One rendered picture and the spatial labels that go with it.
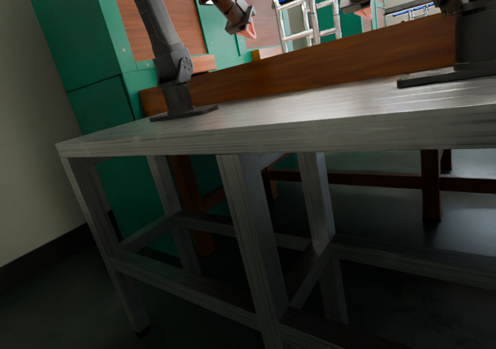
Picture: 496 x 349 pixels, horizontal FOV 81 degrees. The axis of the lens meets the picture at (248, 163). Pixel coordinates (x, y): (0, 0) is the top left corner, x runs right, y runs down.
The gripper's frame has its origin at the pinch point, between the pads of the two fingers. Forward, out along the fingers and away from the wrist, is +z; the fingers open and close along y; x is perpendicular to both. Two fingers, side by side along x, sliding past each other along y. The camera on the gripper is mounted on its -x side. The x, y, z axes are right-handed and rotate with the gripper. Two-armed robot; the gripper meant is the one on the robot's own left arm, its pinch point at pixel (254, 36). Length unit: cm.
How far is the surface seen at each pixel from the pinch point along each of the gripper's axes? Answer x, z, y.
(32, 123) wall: 34, -22, 119
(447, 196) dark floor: 26, 100, -50
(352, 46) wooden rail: 22.6, -9.4, -39.7
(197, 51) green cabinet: -14.2, 10.3, 45.9
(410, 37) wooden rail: 23, -9, -51
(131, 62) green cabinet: 11.7, -16.9, 44.6
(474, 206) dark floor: 31, 95, -60
